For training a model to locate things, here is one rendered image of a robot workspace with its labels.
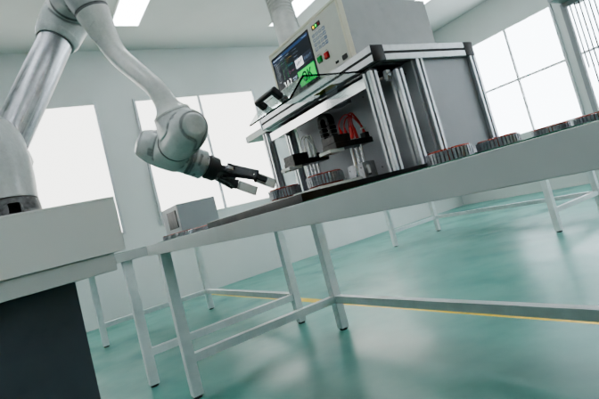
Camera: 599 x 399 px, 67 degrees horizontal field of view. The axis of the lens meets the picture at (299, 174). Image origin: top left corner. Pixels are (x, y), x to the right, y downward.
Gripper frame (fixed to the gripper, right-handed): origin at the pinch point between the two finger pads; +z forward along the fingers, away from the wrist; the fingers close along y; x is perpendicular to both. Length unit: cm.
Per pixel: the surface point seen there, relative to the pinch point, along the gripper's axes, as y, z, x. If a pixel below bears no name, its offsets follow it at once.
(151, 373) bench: -136, 19, -77
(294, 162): 3.6, 7.9, 10.8
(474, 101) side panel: 45, 45, 36
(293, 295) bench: -136, 97, -18
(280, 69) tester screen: -2.8, -2.5, 45.8
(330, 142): 25.4, 7.2, 12.0
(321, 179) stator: 28.1, 5.0, -1.3
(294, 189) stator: 5.5, 9.0, 1.2
